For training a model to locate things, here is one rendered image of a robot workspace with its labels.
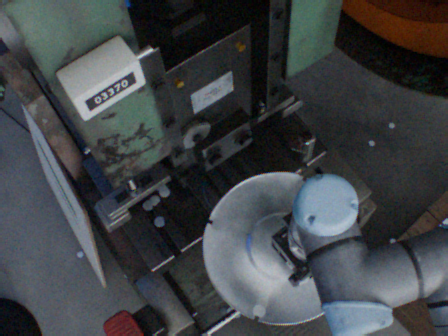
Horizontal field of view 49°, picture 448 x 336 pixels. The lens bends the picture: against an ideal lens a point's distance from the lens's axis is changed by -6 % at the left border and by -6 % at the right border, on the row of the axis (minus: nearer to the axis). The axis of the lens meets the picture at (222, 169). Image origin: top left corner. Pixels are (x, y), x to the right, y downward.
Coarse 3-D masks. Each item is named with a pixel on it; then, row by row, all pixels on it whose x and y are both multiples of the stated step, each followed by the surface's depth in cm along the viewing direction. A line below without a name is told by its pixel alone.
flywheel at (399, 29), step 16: (352, 0) 88; (368, 0) 84; (384, 0) 83; (400, 0) 81; (416, 0) 78; (432, 0) 76; (352, 16) 91; (368, 16) 86; (384, 16) 83; (400, 16) 79; (416, 16) 77; (432, 16) 74; (384, 32) 85; (400, 32) 81; (416, 32) 78; (432, 32) 75; (416, 48) 80; (432, 48) 77
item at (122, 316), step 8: (120, 312) 93; (128, 312) 93; (112, 320) 92; (120, 320) 92; (128, 320) 92; (104, 328) 92; (112, 328) 91; (120, 328) 91; (128, 328) 91; (136, 328) 91
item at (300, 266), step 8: (288, 216) 74; (288, 224) 74; (280, 232) 80; (272, 240) 80; (280, 240) 80; (288, 240) 74; (280, 248) 79; (288, 248) 78; (280, 256) 83; (288, 256) 78; (296, 256) 73; (288, 264) 81; (296, 264) 77; (304, 264) 77; (296, 272) 78; (304, 272) 77
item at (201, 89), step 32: (224, 0) 69; (160, 32) 67; (192, 32) 67; (224, 32) 67; (192, 64) 66; (224, 64) 71; (192, 96) 72; (224, 96) 78; (192, 128) 78; (224, 128) 83; (192, 160) 89
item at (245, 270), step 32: (256, 192) 98; (288, 192) 98; (224, 224) 96; (256, 224) 95; (224, 256) 94; (256, 256) 93; (224, 288) 91; (256, 288) 91; (288, 288) 91; (288, 320) 89
